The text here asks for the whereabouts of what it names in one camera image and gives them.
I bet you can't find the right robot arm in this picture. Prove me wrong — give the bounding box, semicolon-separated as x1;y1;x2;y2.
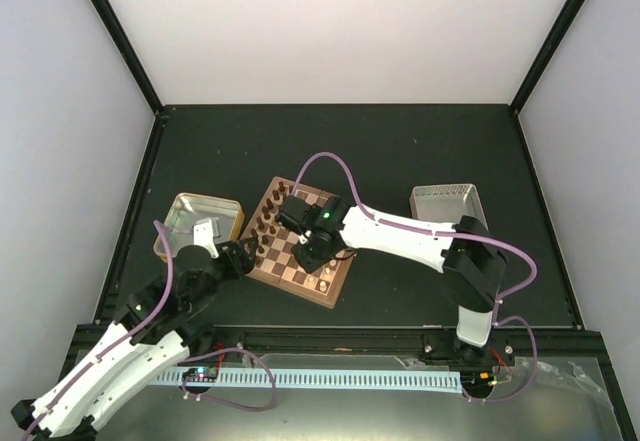
275;196;507;364

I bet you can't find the left metal tray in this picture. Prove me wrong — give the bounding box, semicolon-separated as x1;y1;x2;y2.
162;192;244;256

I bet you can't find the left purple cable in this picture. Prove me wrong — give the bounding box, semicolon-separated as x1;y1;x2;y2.
19;219;279;441

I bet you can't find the right metal tray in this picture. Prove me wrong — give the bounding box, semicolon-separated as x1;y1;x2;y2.
409;183;490;235

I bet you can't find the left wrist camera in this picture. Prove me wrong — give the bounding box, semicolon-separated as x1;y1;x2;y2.
192;217;220;259

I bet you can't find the white slotted cable duct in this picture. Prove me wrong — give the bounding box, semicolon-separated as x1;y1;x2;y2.
149;367;463;394

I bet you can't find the metal tray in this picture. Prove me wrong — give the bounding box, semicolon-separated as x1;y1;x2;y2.
409;183;490;235
162;192;244;256

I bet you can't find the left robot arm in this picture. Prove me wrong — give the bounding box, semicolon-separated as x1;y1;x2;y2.
11;237;259;440

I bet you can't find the wooden chess board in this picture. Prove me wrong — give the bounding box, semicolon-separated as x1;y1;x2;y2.
239;176;357;309

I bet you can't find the black mounting rail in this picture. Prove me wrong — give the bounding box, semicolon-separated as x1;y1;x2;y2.
195;325;608;367

